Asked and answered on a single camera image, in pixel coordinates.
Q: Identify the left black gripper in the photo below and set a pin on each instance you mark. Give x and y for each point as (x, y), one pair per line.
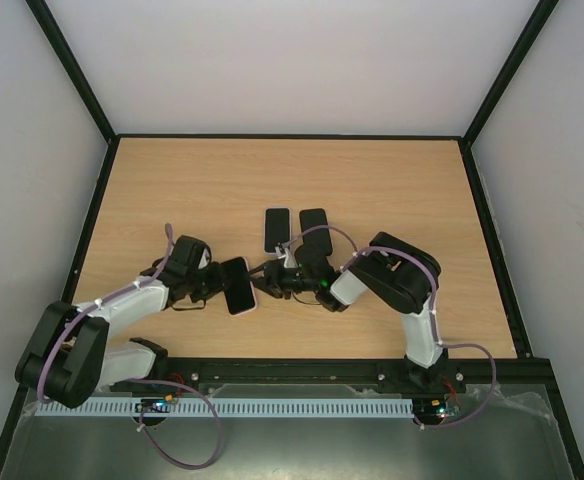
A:
(219, 285)

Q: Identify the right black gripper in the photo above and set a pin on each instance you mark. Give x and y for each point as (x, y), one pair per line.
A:
(273, 278)

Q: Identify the black object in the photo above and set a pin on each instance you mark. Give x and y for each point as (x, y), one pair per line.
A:
(237, 286)

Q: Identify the lavender phone case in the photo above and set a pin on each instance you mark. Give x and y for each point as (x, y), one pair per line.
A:
(263, 230)

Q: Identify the black phone case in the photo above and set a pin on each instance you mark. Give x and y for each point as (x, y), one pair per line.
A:
(314, 232)

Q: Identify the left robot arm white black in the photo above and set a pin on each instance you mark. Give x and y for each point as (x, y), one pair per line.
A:
(67, 359)

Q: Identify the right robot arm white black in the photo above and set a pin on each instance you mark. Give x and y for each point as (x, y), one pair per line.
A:
(404, 277)

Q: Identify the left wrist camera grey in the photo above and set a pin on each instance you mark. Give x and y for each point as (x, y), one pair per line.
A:
(205, 259)

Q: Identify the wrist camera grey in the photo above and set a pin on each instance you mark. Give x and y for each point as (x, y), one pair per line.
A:
(205, 259)
(286, 257)

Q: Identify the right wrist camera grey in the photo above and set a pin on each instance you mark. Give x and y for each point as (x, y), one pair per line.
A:
(286, 257)

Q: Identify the grey slotted cable duct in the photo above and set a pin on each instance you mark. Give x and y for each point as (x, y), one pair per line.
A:
(236, 408)

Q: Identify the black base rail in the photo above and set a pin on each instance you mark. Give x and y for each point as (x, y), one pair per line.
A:
(402, 377)

